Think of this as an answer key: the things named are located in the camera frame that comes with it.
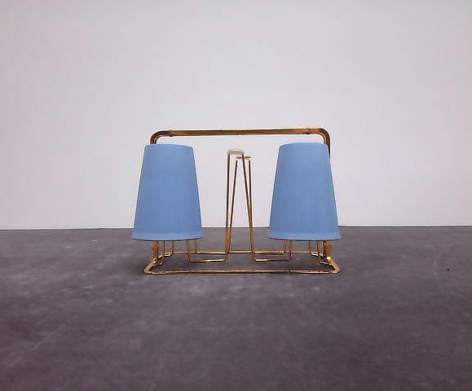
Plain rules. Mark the blue ribbed plastic cup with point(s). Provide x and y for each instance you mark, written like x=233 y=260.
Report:
x=302 y=206
x=167 y=201

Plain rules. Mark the gold wire cup rack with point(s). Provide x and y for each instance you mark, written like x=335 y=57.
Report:
x=239 y=256

